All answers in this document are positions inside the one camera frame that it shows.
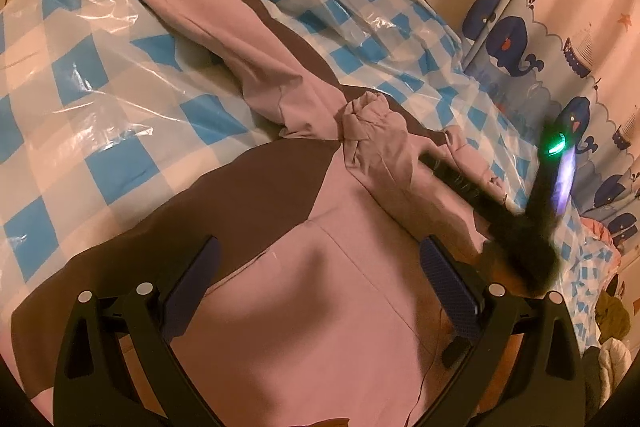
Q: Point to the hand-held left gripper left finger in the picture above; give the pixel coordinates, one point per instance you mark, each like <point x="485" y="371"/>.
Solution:
<point x="197" y="277"/>

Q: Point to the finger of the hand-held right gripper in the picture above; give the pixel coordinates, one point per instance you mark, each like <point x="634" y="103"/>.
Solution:
<point x="460" y="184"/>

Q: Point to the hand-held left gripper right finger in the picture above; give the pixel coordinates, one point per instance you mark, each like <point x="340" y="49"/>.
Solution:
<point x="450" y="292"/>

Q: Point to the pink and brown hoodie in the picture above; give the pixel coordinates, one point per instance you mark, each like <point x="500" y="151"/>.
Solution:
<point x="310" y="307"/>

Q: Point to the pink cloth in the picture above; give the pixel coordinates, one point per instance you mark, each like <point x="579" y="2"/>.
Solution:
<point x="600" y="229"/>

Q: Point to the olive brown cloth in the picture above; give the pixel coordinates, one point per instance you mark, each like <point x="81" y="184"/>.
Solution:
<point x="612" y="314"/>

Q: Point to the white puffer jacket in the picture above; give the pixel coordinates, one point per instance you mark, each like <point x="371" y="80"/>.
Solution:
<point x="607" y="367"/>

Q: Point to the blue white checkered bed cover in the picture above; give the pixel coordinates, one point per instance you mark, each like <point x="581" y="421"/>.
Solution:
<point x="100" y="72"/>

